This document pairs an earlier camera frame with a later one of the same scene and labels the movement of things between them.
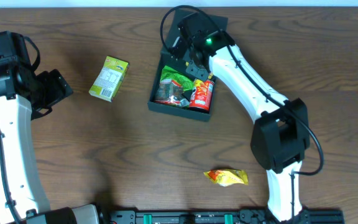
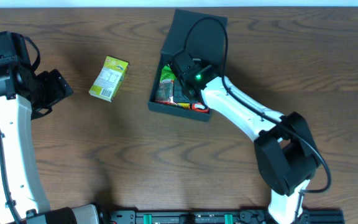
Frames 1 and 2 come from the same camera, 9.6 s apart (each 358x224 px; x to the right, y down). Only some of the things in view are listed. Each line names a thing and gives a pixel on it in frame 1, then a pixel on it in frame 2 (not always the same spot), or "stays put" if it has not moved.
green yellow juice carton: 110,78 stays put
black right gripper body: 194,70 -> 183,94
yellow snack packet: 225,177 -> 184,106
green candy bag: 171,85 stays put
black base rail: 307,216 stays put
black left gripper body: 58,90 stays put
